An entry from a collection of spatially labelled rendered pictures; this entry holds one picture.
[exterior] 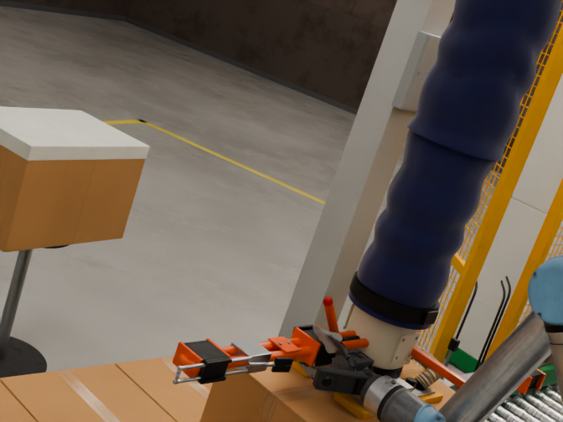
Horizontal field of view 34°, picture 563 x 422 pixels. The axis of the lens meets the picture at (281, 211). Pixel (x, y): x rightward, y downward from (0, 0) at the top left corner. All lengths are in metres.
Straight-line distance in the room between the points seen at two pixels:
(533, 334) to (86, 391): 1.37
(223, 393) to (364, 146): 1.62
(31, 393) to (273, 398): 0.80
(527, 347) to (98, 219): 2.07
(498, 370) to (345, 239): 1.81
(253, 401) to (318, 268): 1.64
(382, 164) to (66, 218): 1.24
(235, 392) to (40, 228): 1.36
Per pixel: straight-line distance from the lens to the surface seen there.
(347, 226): 3.67
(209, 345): 1.91
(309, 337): 2.10
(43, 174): 3.28
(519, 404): 3.81
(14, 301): 3.75
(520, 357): 1.94
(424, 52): 3.51
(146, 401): 2.78
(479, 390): 2.00
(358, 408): 2.19
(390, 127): 3.61
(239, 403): 2.24
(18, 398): 2.64
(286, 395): 2.16
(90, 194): 3.48
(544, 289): 1.71
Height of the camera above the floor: 1.89
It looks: 15 degrees down
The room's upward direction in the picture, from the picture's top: 19 degrees clockwise
